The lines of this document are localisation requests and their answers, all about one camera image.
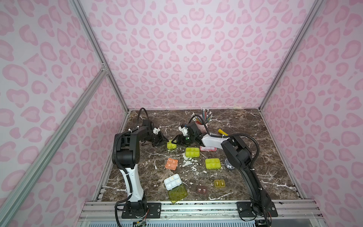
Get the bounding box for small orange pillbox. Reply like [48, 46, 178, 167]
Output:
[164, 158, 178, 171]

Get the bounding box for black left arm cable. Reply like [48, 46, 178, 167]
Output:
[113, 107, 149, 227]

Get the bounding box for pink pencil cup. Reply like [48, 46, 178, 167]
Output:
[196, 123, 208, 133]

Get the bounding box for small yellow pillbox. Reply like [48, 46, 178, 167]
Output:
[214, 179, 226, 188]

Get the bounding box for pink red rectangular pillbox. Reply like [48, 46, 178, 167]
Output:
[199, 146, 217, 152]

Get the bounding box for green pillbox front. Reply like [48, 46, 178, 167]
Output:
[164, 174, 188, 203]

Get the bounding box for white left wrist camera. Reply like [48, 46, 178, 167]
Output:
[153, 128, 160, 135]

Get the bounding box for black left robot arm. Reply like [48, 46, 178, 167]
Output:
[112, 120, 169, 209]

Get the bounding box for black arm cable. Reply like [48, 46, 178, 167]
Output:
[188, 114, 273, 227]
[113, 107, 149, 227]

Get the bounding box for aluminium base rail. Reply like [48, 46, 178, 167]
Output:
[76, 200, 327, 227]

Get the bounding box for yellow glue stick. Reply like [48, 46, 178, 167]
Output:
[218, 129, 228, 136]

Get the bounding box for pencils in cup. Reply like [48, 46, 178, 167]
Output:
[191, 108, 213, 125]

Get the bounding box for small dark red pillbox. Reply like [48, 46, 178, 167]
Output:
[197, 185, 208, 195]

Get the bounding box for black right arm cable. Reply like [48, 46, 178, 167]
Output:
[188, 114, 273, 227]

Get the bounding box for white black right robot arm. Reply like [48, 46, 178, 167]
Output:
[172, 123, 276, 218]

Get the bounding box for green pillbox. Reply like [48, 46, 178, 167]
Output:
[164, 174, 188, 203]
[167, 141, 177, 150]
[205, 158, 221, 170]
[185, 147, 200, 158]

